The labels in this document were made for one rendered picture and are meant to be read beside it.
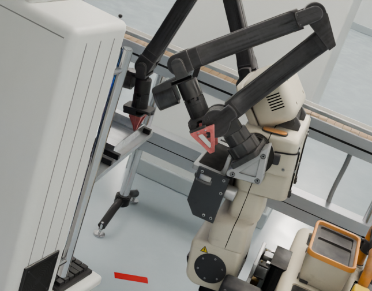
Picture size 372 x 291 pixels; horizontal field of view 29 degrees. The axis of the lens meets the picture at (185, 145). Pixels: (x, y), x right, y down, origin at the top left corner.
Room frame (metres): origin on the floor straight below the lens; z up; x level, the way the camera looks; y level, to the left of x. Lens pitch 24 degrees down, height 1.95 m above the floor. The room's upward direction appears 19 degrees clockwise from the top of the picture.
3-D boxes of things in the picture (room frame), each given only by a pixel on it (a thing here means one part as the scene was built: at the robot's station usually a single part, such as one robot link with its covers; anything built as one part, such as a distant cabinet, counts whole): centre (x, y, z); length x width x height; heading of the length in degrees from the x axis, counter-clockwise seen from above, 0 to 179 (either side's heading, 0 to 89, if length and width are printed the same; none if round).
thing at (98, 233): (3.27, 0.22, 0.07); 0.50 x 0.08 x 0.14; 168
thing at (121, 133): (2.32, 0.36, 0.90); 0.34 x 0.26 x 0.04; 78
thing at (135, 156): (3.27, 0.22, 0.46); 0.09 x 0.09 x 0.77; 78
